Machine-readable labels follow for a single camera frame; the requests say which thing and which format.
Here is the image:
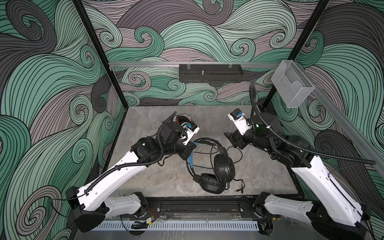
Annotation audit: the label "white headphones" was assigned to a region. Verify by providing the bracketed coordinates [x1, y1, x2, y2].
[175, 115, 196, 129]

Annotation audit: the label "black headphone cable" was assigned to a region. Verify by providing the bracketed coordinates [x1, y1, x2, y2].
[191, 142, 246, 193]

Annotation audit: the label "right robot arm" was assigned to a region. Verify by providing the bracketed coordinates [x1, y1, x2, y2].
[226, 84, 373, 240]

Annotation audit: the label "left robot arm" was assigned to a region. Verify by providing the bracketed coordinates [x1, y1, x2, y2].
[66, 113, 200, 233]

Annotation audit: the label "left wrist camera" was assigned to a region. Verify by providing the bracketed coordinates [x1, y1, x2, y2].
[182, 122, 200, 146]

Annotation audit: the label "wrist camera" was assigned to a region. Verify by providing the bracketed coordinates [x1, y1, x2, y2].
[228, 108, 252, 136]
[182, 122, 200, 146]

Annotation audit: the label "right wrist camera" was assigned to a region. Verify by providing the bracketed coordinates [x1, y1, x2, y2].
[228, 108, 252, 136]

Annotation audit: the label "clear plastic wall bin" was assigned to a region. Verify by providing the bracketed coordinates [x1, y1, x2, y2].
[272, 60, 315, 109]

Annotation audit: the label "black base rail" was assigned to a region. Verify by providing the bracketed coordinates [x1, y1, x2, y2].
[80, 196, 319, 218]

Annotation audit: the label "white slotted cable duct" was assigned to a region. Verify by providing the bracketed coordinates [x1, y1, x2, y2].
[93, 220, 259, 232]

